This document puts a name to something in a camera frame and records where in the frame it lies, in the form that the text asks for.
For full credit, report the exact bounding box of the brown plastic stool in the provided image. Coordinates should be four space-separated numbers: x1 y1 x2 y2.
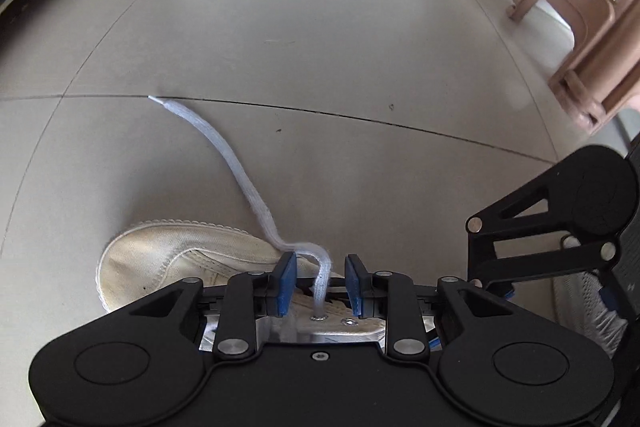
505 0 640 135

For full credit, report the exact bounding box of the white shoelace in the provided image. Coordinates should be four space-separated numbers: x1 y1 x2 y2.
148 94 333 323

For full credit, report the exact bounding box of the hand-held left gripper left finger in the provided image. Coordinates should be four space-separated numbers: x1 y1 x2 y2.
129 251 299 359

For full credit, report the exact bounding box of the white canvas shoe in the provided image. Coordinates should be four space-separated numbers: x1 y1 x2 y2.
95 219 388 348

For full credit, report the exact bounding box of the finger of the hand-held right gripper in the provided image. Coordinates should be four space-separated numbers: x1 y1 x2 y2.
466 167 617 298

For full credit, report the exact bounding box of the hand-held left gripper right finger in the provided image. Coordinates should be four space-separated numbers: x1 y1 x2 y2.
344 253 512 359

